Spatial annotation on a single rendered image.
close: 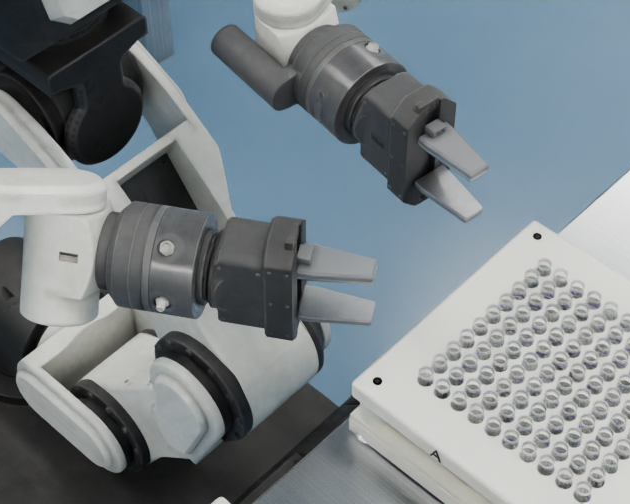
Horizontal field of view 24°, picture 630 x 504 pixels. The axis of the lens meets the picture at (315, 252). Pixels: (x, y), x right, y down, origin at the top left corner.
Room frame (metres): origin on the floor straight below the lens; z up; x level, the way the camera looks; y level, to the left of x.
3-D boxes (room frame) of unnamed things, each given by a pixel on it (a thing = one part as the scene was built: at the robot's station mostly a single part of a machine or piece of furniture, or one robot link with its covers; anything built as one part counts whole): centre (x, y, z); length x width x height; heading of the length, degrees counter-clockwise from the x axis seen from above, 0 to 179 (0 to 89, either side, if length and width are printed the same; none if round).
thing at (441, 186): (0.86, -0.12, 0.95); 0.06 x 0.03 x 0.02; 38
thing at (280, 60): (1.01, 0.02, 0.97); 0.11 x 0.11 x 0.11; 38
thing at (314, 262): (0.73, -0.02, 1.01); 0.06 x 0.03 x 0.02; 78
